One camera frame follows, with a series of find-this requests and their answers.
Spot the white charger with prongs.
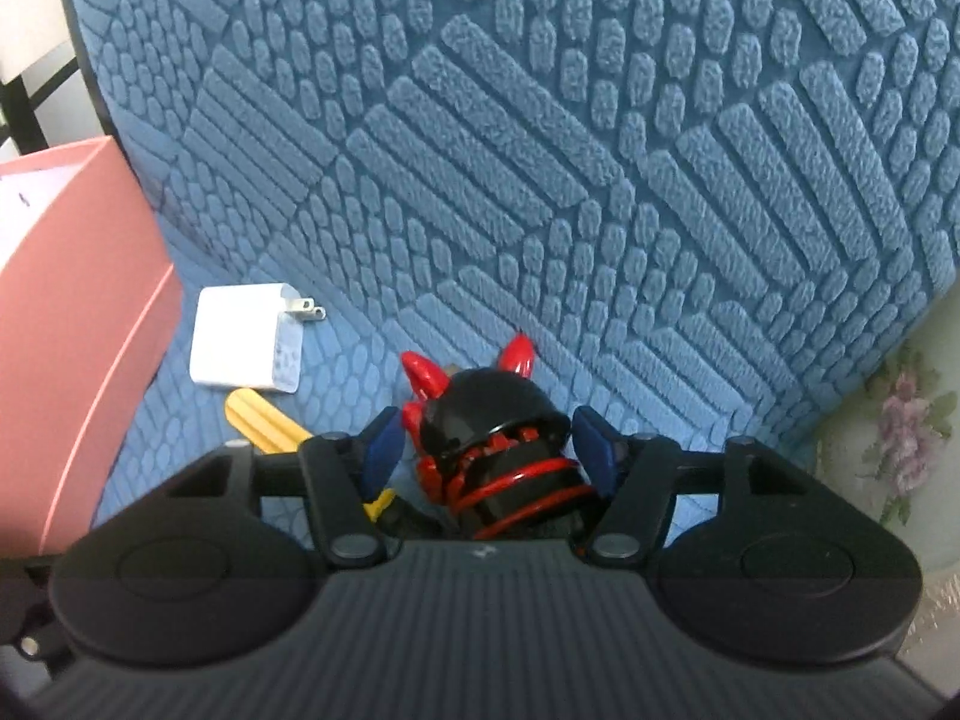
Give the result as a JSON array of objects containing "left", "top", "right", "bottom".
[{"left": 189, "top": 283, "right": 327, "bottom": 394}]

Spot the yellow handled screwdriver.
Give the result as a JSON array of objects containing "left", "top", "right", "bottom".
[{"left": 223, "top": 387, "right": 397, "bottom": 522}]

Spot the cream chair with black frame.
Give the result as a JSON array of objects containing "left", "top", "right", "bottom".
[{"left": 2, "top": 0, "right": 103, "bottom": 161}]

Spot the red black toy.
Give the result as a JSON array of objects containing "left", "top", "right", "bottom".
[{"left": 400, "top": 333, "right": 602, "bottom": 541}]

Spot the floral lace bed cover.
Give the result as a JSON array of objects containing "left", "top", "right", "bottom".
[{"left": 815, "top": 289, "right": 960, "bottom": 695}]

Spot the pink storage box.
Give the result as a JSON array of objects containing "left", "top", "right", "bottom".
[{"left": 0, "top": 137, "right": 182, "bottom": 557}]

